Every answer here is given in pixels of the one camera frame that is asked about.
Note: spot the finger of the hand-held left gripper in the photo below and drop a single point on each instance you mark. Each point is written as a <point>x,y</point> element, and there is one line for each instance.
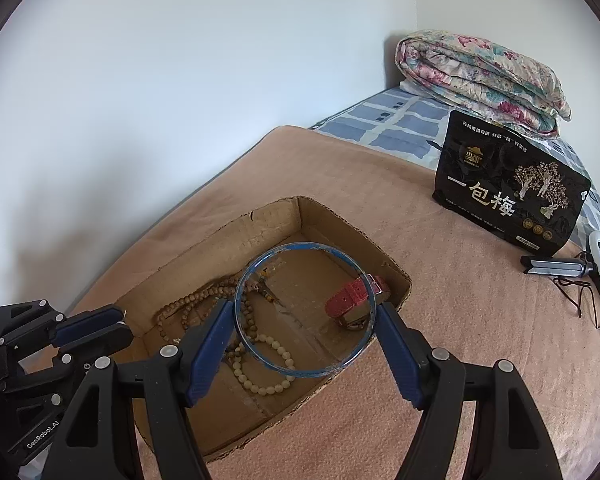
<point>100,340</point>
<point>90,321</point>

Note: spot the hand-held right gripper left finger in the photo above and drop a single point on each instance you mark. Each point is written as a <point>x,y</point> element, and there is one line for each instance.
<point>205,350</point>

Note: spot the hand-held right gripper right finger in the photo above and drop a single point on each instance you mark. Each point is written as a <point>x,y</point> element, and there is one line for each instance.
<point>397,355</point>

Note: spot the cardboard box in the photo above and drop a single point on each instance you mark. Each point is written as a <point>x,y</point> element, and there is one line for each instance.
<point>325,245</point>

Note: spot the blue clear bangle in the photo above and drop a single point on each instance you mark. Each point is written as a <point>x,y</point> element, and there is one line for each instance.
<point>300,246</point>

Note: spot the tan blanket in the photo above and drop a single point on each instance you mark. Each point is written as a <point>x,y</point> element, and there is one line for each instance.
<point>455,335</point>

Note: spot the black folded tripod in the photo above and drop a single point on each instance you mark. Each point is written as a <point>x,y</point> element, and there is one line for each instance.
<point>550,266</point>

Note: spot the black snack bag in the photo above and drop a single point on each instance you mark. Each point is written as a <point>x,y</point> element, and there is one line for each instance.
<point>505,195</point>

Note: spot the blue checked bed sheet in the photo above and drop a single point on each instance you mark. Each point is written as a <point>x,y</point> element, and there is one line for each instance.
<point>405,125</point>

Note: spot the folded floral quilt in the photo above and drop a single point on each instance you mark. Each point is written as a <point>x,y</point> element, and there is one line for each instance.
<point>480,75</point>

